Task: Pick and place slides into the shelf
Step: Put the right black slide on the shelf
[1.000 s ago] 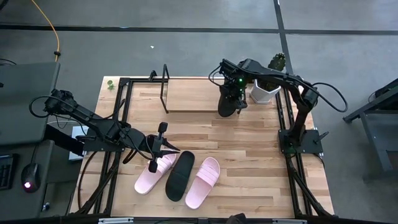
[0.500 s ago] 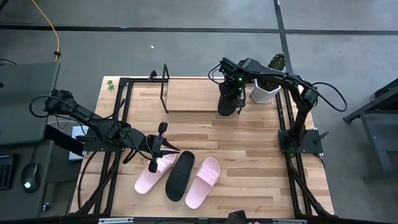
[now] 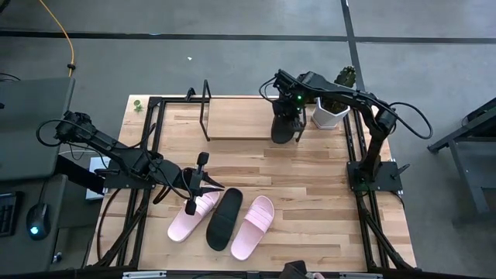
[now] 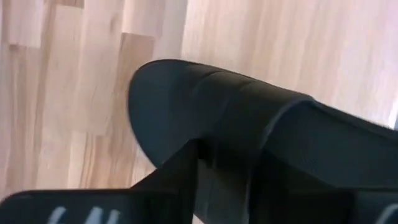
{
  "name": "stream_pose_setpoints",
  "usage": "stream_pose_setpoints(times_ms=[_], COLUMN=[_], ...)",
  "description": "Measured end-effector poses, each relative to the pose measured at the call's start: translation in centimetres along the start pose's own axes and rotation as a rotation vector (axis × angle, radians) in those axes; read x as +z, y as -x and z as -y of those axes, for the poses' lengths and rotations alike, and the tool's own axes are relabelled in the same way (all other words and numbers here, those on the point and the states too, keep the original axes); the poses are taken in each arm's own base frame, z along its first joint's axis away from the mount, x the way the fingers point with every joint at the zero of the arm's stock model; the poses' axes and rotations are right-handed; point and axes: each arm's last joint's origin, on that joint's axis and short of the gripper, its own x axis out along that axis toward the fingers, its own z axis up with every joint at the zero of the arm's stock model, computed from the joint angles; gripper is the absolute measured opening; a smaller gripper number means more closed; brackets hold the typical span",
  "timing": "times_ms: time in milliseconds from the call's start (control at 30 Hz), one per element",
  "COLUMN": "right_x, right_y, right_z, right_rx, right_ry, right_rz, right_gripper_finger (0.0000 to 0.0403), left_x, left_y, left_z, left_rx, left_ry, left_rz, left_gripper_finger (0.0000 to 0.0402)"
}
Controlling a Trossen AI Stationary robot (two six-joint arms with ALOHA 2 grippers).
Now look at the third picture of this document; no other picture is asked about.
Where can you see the silver metal bracket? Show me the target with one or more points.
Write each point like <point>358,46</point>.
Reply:
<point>143,275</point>
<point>360,276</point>

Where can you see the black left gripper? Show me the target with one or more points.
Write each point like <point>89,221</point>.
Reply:
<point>192,182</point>

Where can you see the dark computer desk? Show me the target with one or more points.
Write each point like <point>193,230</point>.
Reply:
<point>71,236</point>

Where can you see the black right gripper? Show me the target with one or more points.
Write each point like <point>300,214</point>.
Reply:
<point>288,108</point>

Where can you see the black slide sandal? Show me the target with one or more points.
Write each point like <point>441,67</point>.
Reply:
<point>224,221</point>
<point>281,133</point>

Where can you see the white control box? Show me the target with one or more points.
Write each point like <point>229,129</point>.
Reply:
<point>97,164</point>

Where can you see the dark grey metal table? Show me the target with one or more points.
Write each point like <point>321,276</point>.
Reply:
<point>476,124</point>

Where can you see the black keyboard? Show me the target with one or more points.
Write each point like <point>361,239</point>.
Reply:
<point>7,213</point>

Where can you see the black aluminium rig frame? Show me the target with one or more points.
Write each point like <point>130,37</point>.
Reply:
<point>174,100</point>

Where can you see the small silver knob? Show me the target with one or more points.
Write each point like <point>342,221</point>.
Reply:
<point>57,257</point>

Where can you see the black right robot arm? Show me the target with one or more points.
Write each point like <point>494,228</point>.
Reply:
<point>374,155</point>

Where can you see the grey side table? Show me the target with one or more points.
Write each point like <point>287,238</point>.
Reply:
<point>31,124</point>

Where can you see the pink slide sandal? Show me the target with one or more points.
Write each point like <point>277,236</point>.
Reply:
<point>252,228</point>
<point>186,224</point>

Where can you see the black computer mouse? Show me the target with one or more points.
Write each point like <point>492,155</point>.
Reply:
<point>38,221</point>

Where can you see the green cactus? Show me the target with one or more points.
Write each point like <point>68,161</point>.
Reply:
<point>346,77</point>

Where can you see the small green plant sprig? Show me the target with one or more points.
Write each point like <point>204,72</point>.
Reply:
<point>138,106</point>

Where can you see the wooden shelf with black frame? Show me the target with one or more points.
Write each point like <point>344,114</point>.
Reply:
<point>240,120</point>

